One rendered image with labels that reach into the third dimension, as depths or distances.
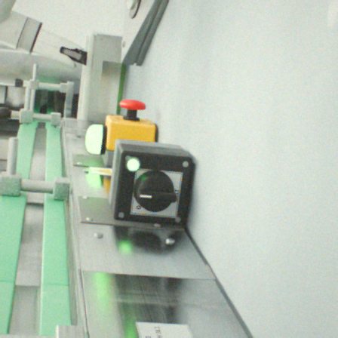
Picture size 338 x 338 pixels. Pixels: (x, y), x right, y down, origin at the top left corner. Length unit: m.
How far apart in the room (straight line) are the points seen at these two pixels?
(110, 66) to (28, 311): 1.01
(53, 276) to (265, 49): 0.28
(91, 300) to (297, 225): 0.19
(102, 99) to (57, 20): 3.56
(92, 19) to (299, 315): 4.71
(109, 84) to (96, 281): 0.98
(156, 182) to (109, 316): 0.25
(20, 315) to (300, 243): 0.24
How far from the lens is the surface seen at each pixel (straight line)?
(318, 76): 0.49
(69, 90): 2.16
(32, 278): 0.68
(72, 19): 5.12
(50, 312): 0.61
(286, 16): 0.57
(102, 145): 1.09
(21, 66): 2.38
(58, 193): 0.94
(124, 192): 0.80
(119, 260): 0.69
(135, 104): 1.09
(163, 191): 0.78
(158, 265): 0.69
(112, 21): 5.13
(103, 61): 1.56
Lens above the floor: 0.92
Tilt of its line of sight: 10 degrees down
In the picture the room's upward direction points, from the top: 85 degrees counter-clockwise
